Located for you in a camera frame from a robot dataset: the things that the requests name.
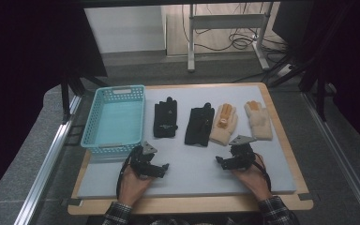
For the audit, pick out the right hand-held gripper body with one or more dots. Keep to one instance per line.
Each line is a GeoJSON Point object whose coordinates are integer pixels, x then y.
{"type": "Point", "coordinates": [242, 154]}

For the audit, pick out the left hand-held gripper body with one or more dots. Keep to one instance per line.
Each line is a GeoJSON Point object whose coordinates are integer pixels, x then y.
{"type": "Point", "coordinates": [142, 161]}

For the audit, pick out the cream fleece glove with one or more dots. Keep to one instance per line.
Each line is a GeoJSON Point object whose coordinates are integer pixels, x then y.
{"type": "Point", "coordinates": [259, 122]}

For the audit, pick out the black glove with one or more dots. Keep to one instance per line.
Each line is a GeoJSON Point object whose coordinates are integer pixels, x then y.
{"type": "Point", "coordinates": [200, 125]}
{"type": "Point", "coordinates": [165, 118]}

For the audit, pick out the teal plastic basket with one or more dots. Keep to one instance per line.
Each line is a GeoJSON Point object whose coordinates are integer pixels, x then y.
{"type": "Point", "coordinates": [115, 120]}

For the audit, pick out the person's left hand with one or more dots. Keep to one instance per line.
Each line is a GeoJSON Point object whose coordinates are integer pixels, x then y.
{"type": "Point", "coordinates": [134, 187]}

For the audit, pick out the person's right hand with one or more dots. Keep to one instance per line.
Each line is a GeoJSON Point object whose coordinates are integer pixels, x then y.
{"type": "Point", "coordinates": [254, 181]}

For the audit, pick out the pale grey foam mat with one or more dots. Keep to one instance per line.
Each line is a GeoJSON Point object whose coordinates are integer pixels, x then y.
{"type": "Point", "coordinates": [193, 162]}

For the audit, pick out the white power strip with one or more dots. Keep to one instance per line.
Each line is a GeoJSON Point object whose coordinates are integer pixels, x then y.
{"type": "Point", "coordinates": [284, 70]}

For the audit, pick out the black tripod stand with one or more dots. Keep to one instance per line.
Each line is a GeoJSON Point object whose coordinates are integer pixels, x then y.
{"type": "Point", "coordinates": [72, 84]}

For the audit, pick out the white panel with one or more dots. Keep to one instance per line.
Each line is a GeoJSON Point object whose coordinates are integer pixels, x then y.
{"type": "Point", "coordinates": [125, 29]}

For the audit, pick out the dark curtain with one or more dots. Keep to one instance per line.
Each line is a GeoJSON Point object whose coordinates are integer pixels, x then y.
{"type": "Point", "coordinates": [28, 78]}
{"type": "Point", "coordinates": [347, 62]}

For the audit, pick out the aluminium rail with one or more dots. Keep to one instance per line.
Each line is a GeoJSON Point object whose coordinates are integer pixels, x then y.
{"type": "Point", "coordinates": [48, 159]}
{"type": "Point", "coordinates": [340, 156]}

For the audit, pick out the white metal stand frame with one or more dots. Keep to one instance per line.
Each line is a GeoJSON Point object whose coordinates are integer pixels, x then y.
{"type": "Point", "coordinates": [228, 22]}

